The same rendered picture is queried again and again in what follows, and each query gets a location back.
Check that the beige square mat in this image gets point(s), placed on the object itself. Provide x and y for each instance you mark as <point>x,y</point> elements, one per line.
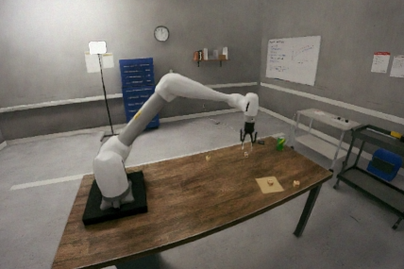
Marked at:
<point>269,189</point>

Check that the green drink can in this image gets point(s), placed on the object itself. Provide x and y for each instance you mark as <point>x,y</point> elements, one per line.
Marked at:
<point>280,143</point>

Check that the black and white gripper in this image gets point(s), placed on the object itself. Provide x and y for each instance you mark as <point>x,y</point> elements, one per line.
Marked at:
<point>248,131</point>

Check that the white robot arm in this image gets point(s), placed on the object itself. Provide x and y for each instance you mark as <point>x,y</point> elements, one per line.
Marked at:
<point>108,169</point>

